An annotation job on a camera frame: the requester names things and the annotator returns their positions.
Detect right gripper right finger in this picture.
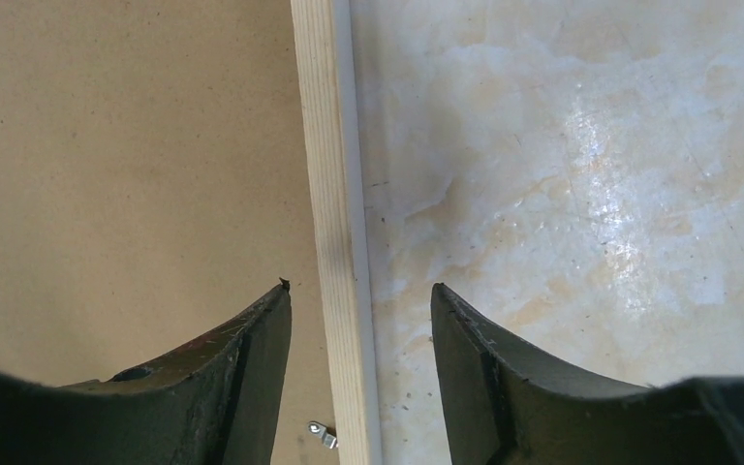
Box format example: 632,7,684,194
430,283,744,464

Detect brown cardboard backing board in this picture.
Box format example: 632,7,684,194
0,1,337,464

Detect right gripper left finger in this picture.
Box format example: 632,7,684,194
0,281,292,464

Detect light wooden picture frame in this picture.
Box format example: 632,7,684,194
291,1,383,464

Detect small metal frame clip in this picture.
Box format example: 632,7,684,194
307,420,338,450

